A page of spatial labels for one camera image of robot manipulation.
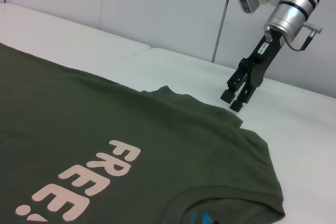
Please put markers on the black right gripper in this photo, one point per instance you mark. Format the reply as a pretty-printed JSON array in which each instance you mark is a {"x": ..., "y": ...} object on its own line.
[{"x": 260, "y": 61}]

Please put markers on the dark green FREE t-shirt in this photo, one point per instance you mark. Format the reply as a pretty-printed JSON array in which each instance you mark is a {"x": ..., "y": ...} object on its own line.
[{"x": 105, "y": 119}]

